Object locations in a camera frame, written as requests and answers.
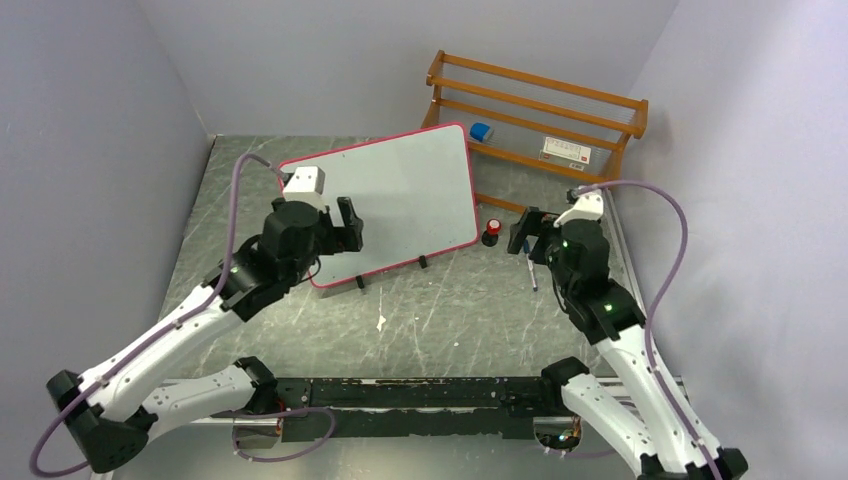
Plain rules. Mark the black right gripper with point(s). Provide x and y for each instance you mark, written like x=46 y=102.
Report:
x=530 y=222

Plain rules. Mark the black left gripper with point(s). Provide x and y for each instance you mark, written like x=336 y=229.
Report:
x=342 y=238

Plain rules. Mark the white blue whiteboard marker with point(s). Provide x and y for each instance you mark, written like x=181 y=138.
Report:
x=530 y=265

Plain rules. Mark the pink-framed whiteboard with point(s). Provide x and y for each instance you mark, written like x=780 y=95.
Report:
x=413 y=191

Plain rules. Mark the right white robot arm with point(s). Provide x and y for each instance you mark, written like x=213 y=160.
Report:
x=660 y=437

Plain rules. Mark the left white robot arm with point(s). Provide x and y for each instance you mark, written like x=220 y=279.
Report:
x=113 y=410

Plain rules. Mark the white cardboard box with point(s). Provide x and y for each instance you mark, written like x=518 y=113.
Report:
x=573 y=155

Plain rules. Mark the wooden shelf rack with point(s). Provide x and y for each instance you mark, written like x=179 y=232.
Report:
x=523 y=110

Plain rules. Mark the blue grey board eraser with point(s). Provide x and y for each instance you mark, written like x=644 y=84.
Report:
x=480 y=132

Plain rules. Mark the black base beam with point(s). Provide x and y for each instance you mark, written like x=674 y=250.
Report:
x=519 y=408

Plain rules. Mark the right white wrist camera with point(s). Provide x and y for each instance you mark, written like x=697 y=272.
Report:
x=583 y=206

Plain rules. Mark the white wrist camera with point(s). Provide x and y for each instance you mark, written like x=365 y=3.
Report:
x=306 y=185
x=583 y=206

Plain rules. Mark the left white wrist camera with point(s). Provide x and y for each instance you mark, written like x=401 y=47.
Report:
x=306 y=185

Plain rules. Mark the aluminium base frame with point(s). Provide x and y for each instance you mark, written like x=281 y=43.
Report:
x=547 y=408

